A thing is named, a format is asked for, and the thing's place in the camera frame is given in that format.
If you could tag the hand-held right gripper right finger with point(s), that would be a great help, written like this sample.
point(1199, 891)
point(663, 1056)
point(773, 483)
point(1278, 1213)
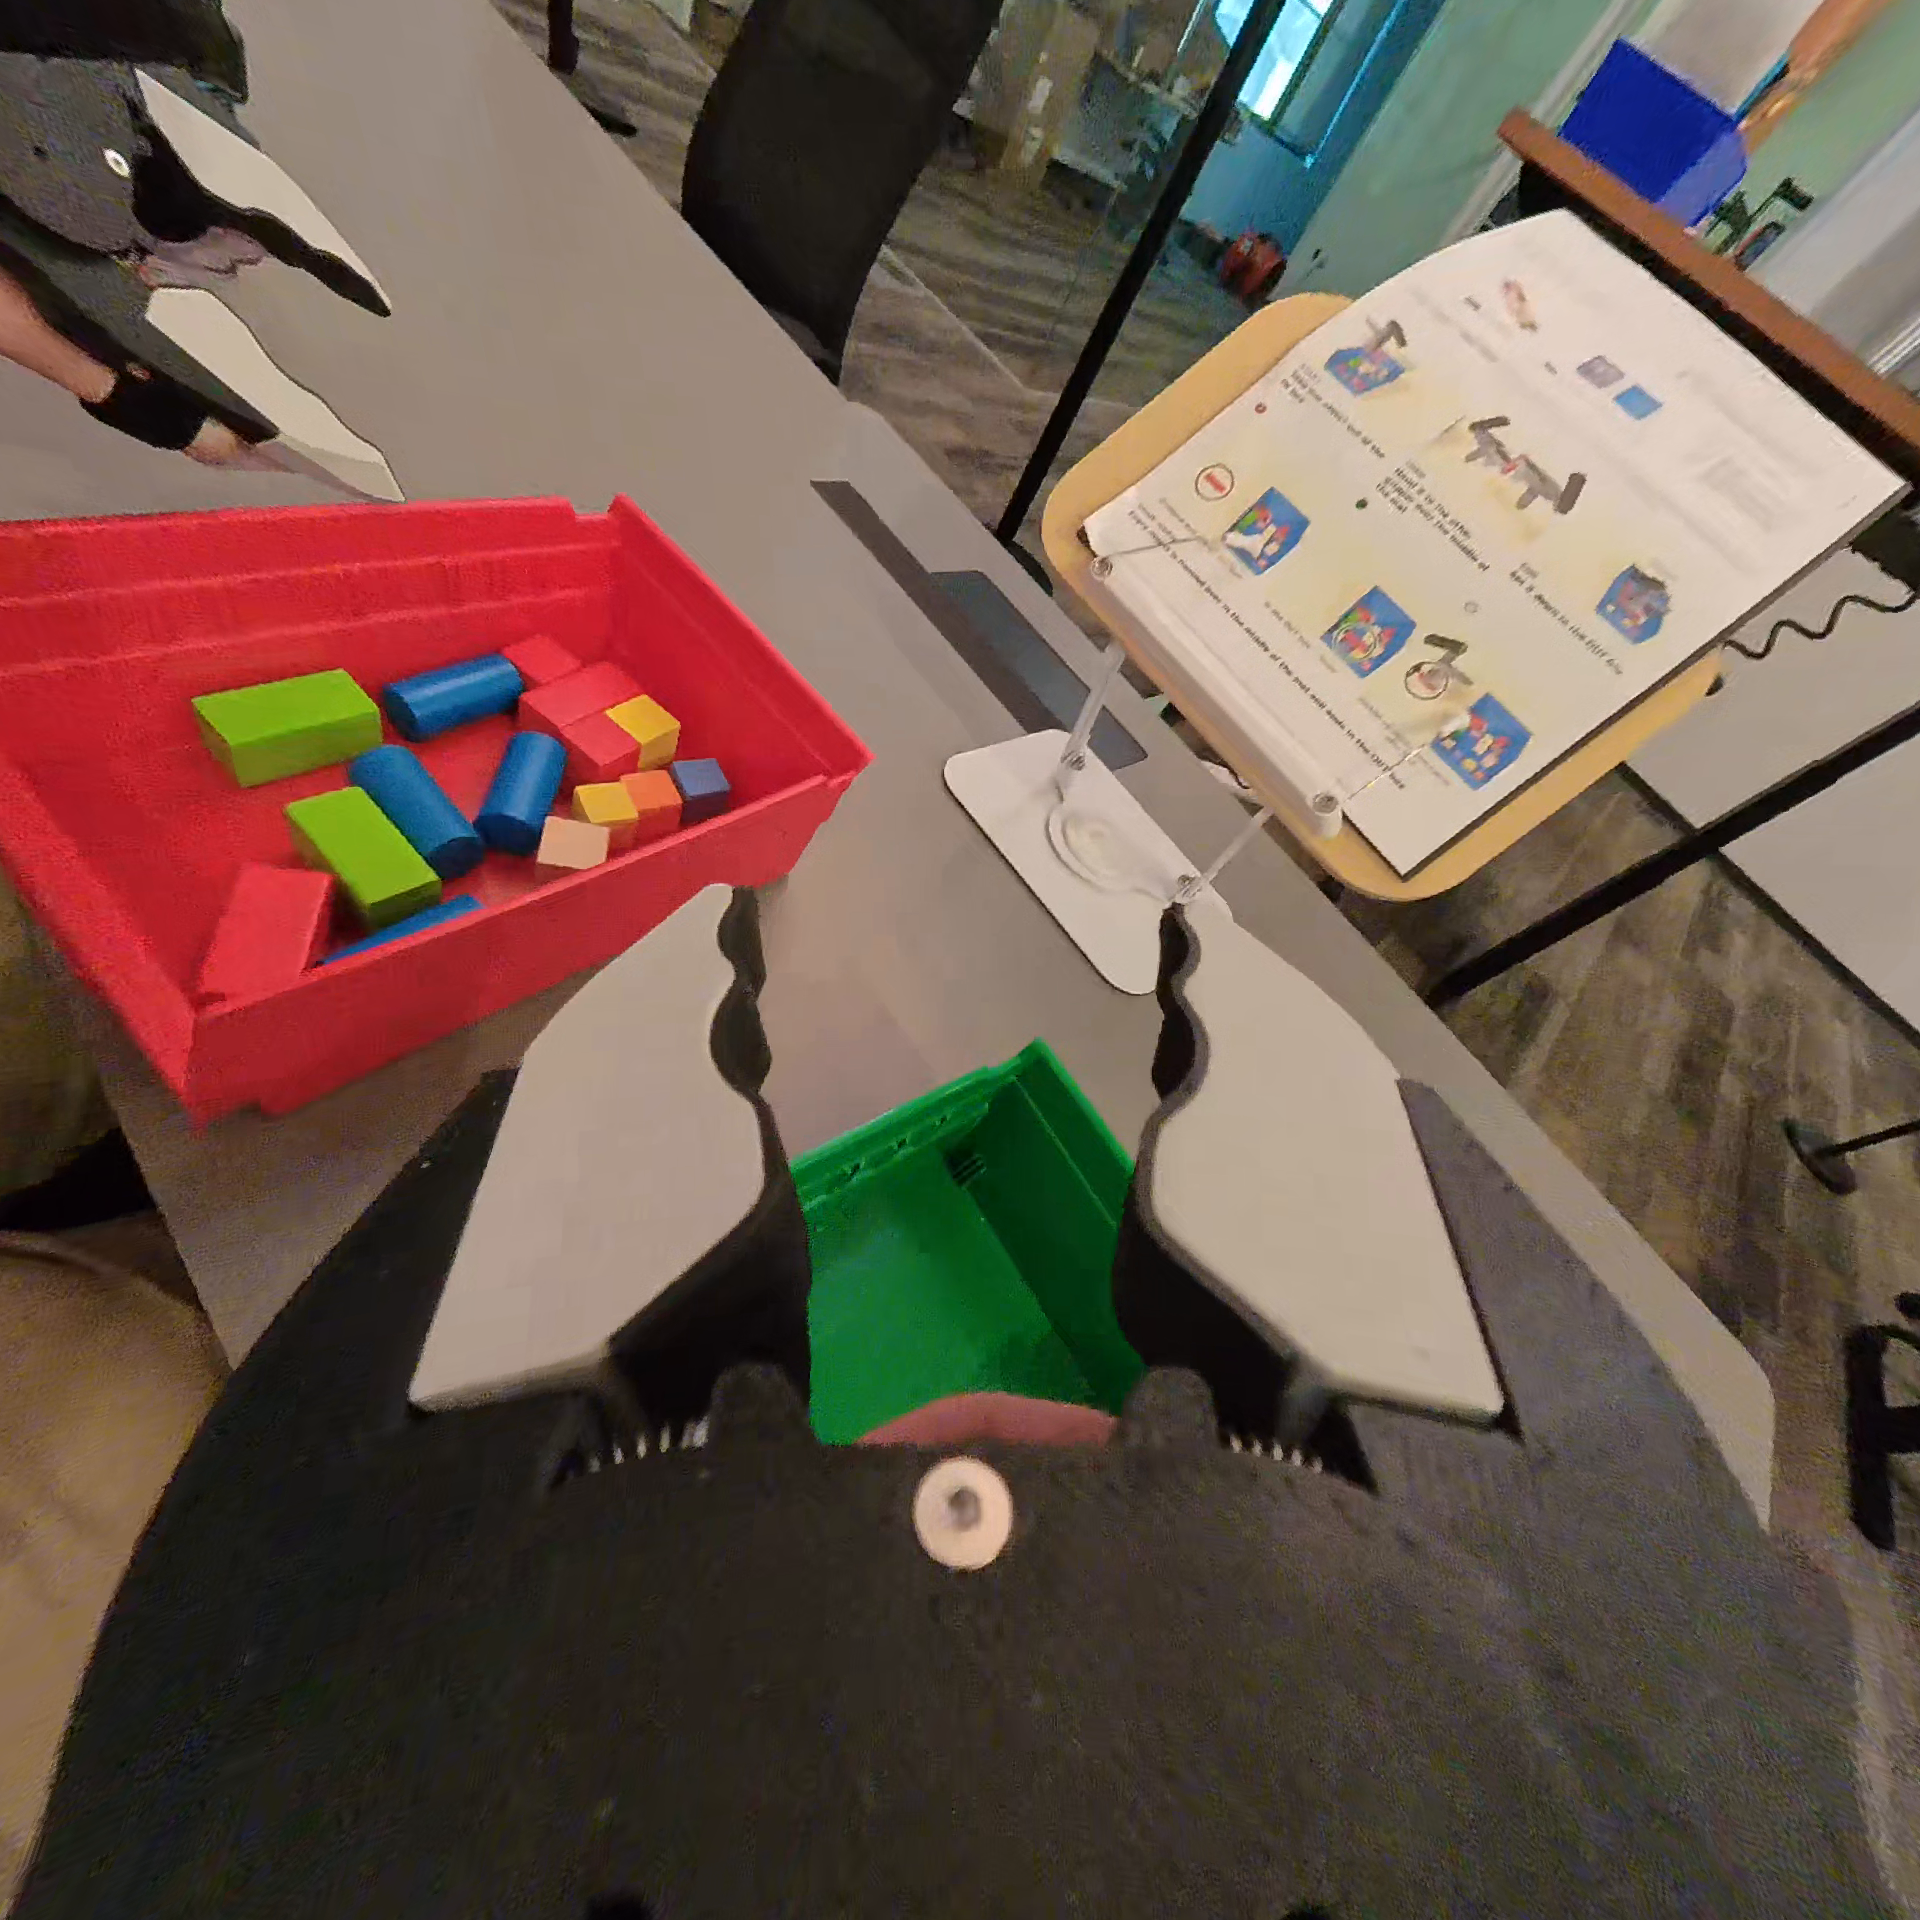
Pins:
point(1290, 1200)

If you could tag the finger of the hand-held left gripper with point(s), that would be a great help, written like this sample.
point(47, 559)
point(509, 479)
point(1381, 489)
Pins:
point(240, 166)
point(255, 382)

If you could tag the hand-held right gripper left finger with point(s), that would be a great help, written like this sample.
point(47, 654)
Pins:
point(600, 1200)

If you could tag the red plastic bin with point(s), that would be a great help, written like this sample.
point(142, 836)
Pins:
point(120, 629)

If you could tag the green plastic bin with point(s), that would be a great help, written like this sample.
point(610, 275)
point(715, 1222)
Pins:
point(931, 1291)

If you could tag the person's left hand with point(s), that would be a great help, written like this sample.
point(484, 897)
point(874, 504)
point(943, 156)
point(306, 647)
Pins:
point(30, 340)

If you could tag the white document stand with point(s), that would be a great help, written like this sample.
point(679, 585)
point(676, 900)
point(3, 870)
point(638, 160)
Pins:
point(1037, 811)

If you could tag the black office chair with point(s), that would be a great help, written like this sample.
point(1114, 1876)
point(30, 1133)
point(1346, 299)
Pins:
point(826, 136)

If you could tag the printed instruction sheet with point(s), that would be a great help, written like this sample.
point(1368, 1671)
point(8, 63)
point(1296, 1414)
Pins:
point(1576, 494)

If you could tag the red fire extinguisher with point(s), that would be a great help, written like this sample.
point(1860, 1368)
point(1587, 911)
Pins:
point(1253, 264)

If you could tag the brown top side table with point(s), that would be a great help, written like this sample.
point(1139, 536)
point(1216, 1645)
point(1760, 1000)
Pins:
point(1725, 285)

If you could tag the blue box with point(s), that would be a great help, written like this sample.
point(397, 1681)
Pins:
point(1651, 128)

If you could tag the black metal frame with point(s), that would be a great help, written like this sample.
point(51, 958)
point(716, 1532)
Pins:
point(1882, 1424)

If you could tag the black partition post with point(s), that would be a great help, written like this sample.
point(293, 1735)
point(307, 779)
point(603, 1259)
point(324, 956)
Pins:
point(1156, 241)

